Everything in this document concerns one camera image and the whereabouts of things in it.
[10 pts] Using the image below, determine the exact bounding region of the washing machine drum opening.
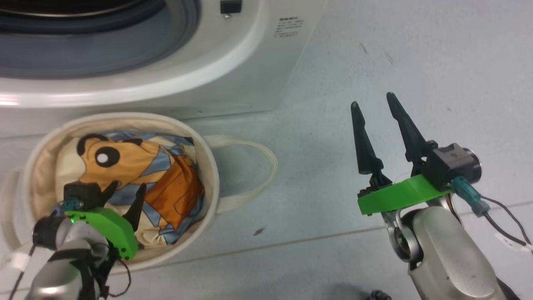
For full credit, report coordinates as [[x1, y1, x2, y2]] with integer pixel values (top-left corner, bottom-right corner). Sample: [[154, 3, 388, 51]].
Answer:
[[0, 0, 167, 35]]

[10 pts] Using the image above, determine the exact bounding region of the small printed text label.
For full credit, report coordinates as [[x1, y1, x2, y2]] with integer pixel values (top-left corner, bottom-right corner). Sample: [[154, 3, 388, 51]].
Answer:
[[274, 17, 304, 39]]

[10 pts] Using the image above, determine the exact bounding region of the cream canvas laundry basket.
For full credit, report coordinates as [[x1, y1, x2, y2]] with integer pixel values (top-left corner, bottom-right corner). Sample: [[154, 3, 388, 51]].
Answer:
[[0, 112, 278, 273]]

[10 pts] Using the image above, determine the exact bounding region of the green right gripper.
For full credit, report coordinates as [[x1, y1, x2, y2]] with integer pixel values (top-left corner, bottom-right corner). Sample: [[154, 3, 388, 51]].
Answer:
[[351, 92, 454, 216]]

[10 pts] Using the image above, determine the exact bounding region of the cream cartoon print garment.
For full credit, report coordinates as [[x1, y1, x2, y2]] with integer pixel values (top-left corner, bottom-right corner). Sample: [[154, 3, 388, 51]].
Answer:
[[54, 131, 205, 248]]

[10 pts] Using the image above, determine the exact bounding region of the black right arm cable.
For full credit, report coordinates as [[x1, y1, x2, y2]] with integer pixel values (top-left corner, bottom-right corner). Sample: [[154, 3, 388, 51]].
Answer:
[[452, 176, 533, 254]]

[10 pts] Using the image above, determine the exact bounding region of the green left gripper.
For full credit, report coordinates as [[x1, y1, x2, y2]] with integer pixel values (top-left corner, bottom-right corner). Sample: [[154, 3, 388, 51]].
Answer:
[[66, 180, 147, 261]]

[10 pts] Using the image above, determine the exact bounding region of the white front-load washing machine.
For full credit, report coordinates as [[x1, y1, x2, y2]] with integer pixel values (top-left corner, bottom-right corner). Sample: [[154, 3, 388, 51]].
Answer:
[[0, 0, 329, 138]]

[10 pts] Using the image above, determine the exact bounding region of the black door latch socket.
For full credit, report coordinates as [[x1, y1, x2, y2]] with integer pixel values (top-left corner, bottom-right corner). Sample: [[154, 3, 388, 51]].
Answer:
[[220, 0, 243, 14]]

